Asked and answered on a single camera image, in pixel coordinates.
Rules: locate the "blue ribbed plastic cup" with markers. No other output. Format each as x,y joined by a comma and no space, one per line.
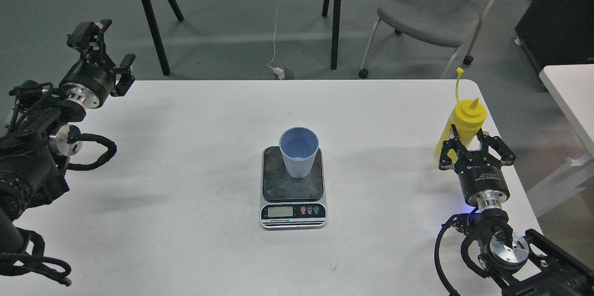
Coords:
298,147

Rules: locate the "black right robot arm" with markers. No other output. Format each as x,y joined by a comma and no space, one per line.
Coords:
521,265

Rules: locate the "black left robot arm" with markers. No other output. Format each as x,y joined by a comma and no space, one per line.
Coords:
42,142

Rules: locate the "grey office chair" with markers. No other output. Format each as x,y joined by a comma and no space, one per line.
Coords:
445,23

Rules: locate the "white side table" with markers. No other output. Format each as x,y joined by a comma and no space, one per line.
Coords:
572,87

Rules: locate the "yellow squeeze bottle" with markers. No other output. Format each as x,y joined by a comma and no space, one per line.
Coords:
468,116

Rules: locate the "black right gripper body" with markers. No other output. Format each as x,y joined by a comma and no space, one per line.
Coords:
483,185

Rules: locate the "digital kitchen scale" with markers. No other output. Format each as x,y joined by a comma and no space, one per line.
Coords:
289,203

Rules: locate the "black cabinet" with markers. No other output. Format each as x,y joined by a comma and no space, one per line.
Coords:
558,32

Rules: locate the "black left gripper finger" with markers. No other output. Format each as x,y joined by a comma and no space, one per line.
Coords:
88,40
126,78

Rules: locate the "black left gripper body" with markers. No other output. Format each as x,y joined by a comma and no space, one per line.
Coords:
87,84

